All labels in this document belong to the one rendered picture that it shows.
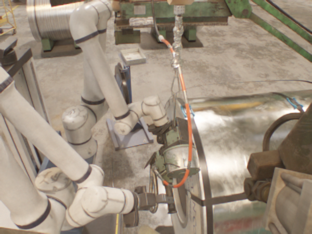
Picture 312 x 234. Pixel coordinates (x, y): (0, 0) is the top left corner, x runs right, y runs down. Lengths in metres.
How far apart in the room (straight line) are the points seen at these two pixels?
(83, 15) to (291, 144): 1.04
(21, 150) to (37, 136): 0.31
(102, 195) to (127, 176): 2.07
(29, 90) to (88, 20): 0.43
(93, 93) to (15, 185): 0.79
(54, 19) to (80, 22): 4.91
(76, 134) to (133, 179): 1.48
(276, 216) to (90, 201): 0.65
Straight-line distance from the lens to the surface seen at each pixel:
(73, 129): 1.49
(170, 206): 1.16
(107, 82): 1.26
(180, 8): 0.88
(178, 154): 1.08
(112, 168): 3.01
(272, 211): 0.30
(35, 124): 0.90
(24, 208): 0.99
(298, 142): 0.35
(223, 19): 1.89
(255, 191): 0.45
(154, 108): 1.38
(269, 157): 0.42
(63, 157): 0.95
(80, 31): 1.21
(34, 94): 1.33
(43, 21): 6.18
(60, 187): 1.13
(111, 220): 2.21
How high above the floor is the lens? 2.19
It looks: 36 degrees down
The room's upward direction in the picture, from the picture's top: straight up
